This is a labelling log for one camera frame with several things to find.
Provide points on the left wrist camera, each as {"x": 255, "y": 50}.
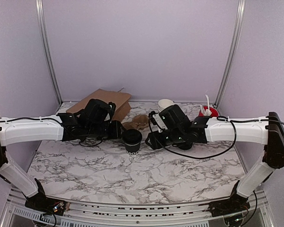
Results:
{"x": 97, "y": 112}

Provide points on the white plastic utensil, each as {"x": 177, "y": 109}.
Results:
{"x": 207, "y": 104}

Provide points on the aluminium frame post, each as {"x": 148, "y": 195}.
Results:
{"x": 46, "y": 48}
{"x": 231, "y": 55}

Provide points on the brown cardboard cup carrier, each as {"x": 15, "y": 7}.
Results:
{"x": 139, "y": 122}

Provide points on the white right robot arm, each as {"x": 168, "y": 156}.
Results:
{"x": 263, "y": 136}

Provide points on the aluminium frame post right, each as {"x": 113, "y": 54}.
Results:
{"x": 231, "y": 55}

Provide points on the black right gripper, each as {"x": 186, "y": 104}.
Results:
{"x": 156, "y": 139}

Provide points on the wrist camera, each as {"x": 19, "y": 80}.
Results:
{"x": 170, "y": 118}
{"x": 97, "y": 112}

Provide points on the black takeout coffee cup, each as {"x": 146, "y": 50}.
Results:
{"x": 132, "y": 140}

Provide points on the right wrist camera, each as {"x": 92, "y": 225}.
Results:
{"x": 170, "y": 118}

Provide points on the brown paper bag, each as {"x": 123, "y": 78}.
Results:
{"x": 120, "y": 99}

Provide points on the red utensil holder cup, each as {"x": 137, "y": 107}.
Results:
{"x": 214, "y": 113}

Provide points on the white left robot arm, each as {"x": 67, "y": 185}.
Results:
{"x": 60, "y": 127}

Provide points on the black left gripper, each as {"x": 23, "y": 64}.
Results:
{"x": 116, "y": 131}

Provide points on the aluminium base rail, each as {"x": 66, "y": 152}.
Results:
{"x": 92, "y": 214}

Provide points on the aluminium frame post left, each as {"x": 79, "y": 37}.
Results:
{"x": 46, "y": 48}

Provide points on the stack of black paper cups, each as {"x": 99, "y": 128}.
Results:
{"x": 164, "y": 103}

